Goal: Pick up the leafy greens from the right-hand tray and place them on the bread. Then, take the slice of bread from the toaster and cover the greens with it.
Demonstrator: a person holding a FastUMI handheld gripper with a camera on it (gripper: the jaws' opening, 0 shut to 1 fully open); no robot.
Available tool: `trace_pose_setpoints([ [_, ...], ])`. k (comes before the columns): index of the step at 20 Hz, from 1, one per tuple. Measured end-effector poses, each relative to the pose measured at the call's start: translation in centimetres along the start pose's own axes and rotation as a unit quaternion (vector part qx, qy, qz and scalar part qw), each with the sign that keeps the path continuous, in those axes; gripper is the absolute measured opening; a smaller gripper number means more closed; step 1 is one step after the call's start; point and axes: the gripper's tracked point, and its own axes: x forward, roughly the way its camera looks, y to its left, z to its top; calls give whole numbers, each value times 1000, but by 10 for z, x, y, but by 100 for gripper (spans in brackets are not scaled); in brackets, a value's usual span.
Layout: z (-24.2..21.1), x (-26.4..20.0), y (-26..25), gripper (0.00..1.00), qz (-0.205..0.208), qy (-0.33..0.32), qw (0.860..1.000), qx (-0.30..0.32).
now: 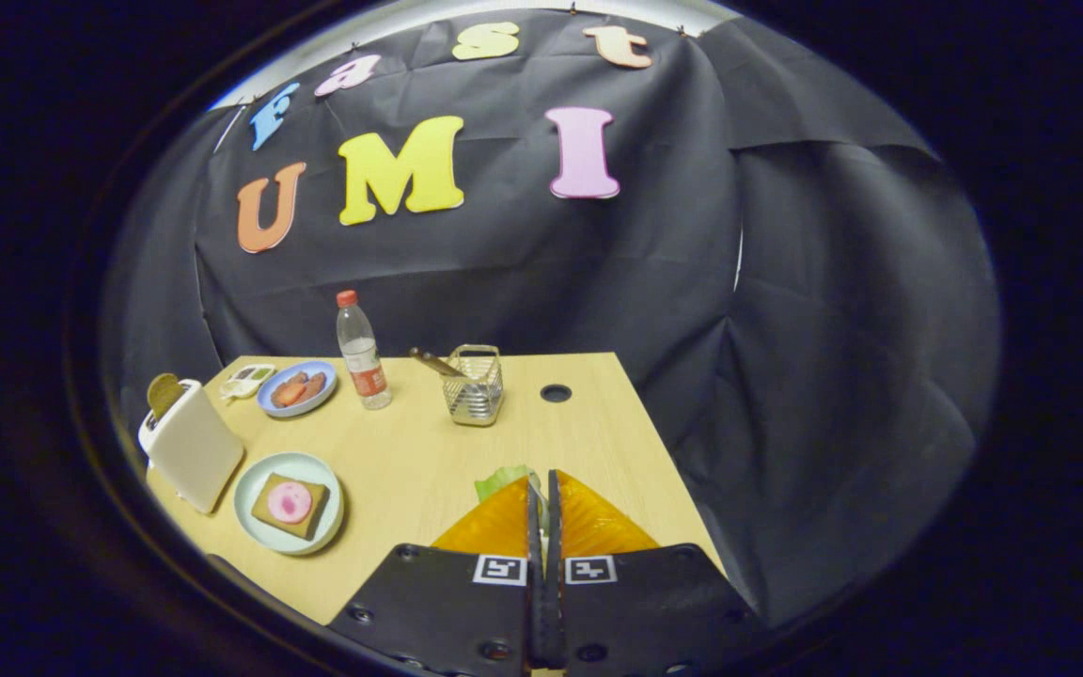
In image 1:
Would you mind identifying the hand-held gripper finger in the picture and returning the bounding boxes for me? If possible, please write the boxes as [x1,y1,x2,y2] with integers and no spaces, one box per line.
[327,473,547,677]
[546,468,768,677]

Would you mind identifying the green lettuce leaf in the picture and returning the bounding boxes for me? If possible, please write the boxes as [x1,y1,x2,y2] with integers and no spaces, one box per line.
[474,464,542,504]

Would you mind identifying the toasted bread slice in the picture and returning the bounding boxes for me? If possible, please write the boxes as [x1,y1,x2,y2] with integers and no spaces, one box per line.
[147,372,185,421]

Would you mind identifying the pink ham slice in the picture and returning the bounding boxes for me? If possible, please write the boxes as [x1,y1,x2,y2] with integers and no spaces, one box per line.
[266,481,314,525]

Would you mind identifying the square brown toast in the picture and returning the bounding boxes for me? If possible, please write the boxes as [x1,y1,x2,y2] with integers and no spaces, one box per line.
[250,472,329,541]

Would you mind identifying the light green plate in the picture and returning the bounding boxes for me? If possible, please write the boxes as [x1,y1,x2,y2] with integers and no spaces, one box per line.
[233,452,346,557]

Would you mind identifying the clear plastic water bottle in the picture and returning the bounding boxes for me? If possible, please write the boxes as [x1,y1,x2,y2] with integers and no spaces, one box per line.
[336,290,393,411]

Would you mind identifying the black backdrop cloth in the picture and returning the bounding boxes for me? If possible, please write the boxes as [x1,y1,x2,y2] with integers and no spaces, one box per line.
[100,8,1003,629]

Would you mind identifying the blue plate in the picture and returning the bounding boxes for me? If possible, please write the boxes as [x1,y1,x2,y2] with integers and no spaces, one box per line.
[256,360,338,418]

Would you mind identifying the white divided seasoning tray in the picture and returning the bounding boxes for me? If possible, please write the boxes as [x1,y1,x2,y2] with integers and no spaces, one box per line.
[219,364,277,402]

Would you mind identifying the white toaster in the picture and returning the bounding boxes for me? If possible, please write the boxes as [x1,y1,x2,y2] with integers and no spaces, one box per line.
[137,378,246,515]

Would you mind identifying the metal wire utensil holder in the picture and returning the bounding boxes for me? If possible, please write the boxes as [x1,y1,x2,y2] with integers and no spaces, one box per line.
[441,345,505,428]

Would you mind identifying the wooden-handled knife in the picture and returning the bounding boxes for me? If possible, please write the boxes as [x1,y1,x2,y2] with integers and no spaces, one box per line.
[409,347,467,380]

